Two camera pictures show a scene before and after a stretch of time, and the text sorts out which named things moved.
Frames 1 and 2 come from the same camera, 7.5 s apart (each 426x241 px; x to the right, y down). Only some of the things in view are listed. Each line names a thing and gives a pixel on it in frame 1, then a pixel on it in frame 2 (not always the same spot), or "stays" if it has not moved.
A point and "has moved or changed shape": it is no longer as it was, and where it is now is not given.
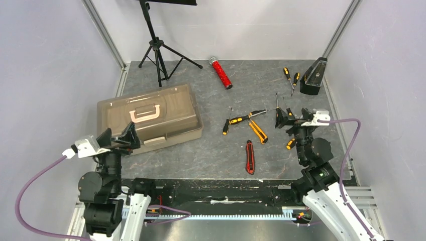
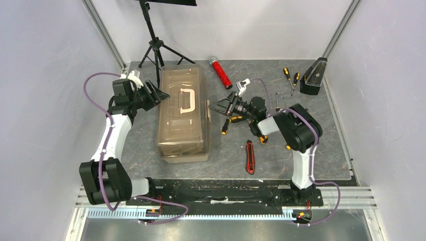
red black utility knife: (250, 161) stays
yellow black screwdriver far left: (287, 72) stays
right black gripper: (296, 123) → (231, 106)
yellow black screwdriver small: (225, 128) stays
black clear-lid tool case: (310, 83) stays
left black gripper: (129, 135) → (157, 96)
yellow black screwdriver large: (236, 120) stays
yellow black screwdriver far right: (296, 79) stays
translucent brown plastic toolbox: (160, 116) has moved or changed shape
